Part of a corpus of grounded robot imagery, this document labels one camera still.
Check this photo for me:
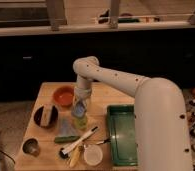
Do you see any green plastic cup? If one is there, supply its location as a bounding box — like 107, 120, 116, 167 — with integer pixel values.
74, 116, 88, 130

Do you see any metal spoon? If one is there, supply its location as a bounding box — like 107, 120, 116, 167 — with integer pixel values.
79, 138, 111, 150

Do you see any metal cup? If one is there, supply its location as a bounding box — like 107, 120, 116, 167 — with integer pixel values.
22, 138, 40, 156

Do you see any white black dish brush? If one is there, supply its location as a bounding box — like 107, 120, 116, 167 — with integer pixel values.
59, 126, 98, 158

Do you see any yellow banana toy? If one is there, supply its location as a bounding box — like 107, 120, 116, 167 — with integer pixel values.
69, 147, 80, 168

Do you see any blue sponge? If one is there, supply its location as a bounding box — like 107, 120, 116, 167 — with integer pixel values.
72, 101, 86, 118

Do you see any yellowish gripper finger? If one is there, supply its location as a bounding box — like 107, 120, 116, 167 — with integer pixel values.
73, 97, 79, 107

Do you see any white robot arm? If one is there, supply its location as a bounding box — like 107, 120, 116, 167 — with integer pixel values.
73, 56, 193, 171

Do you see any green plastic tray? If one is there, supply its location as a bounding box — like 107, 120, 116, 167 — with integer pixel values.
106, 105, 137, 166

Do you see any beige block on plate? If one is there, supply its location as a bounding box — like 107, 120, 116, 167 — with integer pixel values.
40, 104, 52, 127

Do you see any orange bowl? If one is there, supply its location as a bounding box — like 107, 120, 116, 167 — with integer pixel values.
53, 86, 74, 107

